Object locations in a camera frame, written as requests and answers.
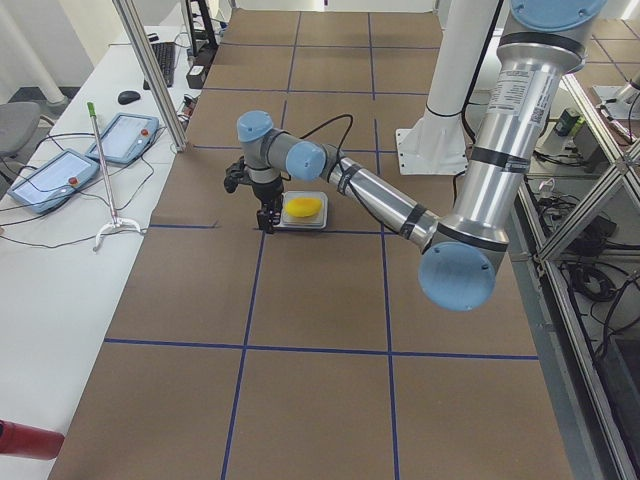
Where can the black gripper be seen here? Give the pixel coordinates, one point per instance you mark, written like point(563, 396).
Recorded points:
point(265, 192)

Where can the yellow mango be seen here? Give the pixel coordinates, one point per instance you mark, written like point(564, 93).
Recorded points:
point(303, 207)

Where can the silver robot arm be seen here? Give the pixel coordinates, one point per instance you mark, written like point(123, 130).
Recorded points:
point(462, 251)

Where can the silver digital kitchen scale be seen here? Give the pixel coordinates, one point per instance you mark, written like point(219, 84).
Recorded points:
point(317, 222)

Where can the green tipped grabber stick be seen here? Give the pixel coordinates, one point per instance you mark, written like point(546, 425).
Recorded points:
point(117, 223)

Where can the black small box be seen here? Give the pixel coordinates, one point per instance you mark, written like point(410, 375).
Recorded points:
point(196, 77)

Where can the far blue teach pendant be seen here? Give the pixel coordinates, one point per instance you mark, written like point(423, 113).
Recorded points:
point(126, 137)

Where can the blue teach pendant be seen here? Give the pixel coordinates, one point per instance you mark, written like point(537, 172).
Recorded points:
point(55, 182)
point(126, 137)

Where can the black monitor stand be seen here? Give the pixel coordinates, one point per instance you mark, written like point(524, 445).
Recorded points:
point(200, 27)

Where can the black computer mouse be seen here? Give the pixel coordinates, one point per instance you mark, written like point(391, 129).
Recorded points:
point(128, 96)

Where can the black keyboard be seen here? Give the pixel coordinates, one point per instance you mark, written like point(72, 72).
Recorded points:
point(165, 55)

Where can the near blue teach pendant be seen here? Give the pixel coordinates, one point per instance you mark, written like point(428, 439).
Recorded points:
point(55, 182)

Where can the grey office chair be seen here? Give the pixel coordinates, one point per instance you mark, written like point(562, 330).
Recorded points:
point(19, 122)

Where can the red cylinder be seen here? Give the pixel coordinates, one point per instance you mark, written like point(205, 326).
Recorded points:
point(29, 442)

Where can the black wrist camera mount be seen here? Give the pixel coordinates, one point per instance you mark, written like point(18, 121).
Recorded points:
point(235, 175)

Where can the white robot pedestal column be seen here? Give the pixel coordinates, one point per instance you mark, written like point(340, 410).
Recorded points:
point(436, 144)

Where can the aluminium frame post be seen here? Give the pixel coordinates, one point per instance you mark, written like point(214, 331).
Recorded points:
point(142, 48)

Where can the aluminium frame rail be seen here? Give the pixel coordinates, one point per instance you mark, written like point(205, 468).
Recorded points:
point(582, 251)

